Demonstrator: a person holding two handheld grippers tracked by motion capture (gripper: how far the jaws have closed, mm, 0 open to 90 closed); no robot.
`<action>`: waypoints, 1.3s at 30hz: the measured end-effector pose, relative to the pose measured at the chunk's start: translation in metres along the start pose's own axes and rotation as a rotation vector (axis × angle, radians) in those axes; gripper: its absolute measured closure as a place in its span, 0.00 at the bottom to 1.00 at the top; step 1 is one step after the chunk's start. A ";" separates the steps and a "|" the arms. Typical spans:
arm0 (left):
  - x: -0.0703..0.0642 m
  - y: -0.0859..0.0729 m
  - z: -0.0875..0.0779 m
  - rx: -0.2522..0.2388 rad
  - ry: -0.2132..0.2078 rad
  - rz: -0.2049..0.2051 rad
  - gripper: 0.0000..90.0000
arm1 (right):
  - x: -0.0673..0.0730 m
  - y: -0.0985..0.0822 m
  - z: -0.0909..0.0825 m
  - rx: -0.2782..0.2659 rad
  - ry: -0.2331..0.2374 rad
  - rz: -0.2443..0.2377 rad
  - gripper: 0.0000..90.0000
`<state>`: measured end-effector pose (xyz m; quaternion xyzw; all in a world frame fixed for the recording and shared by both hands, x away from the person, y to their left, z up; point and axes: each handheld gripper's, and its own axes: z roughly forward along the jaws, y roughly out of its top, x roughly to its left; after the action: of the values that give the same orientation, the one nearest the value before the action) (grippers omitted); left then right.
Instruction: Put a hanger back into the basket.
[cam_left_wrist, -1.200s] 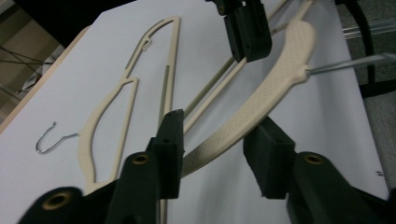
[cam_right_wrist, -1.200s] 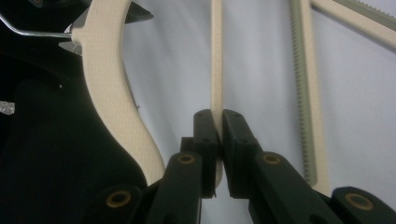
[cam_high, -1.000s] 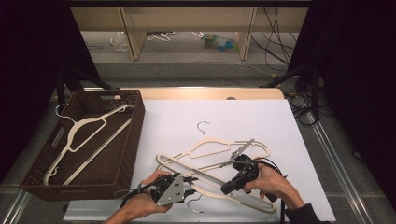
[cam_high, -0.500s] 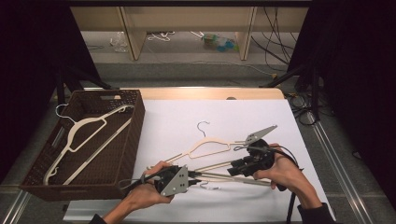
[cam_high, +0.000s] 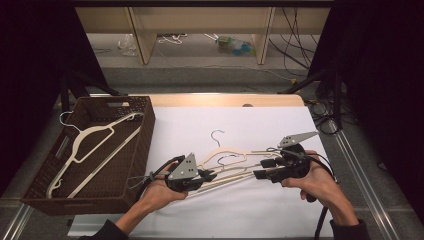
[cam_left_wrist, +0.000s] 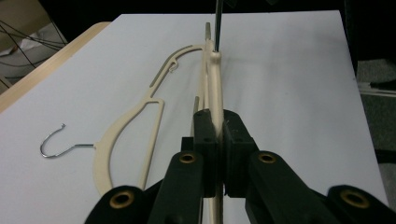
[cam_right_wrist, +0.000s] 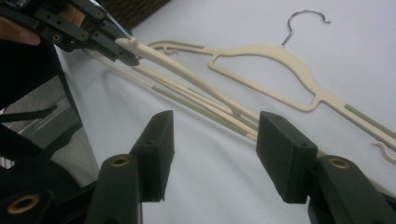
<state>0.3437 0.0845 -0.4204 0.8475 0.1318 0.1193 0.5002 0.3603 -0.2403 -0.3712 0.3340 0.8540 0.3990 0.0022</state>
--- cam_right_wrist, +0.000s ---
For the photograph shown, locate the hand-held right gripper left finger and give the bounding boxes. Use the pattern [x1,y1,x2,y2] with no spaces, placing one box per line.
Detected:
[129,109,176,203]

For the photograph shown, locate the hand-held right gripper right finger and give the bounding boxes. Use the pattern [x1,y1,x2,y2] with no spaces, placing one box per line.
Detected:
[255,110,318,205]

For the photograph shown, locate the brown wicker basket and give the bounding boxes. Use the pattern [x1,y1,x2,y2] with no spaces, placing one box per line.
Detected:
[102,0,172,30]

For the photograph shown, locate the beige plastic clothes hanger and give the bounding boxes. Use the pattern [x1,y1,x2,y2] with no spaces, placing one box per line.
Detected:
[132,63,260,133]
[146,8,396,165]
[115,36,260,124]
[83,48,260,143]

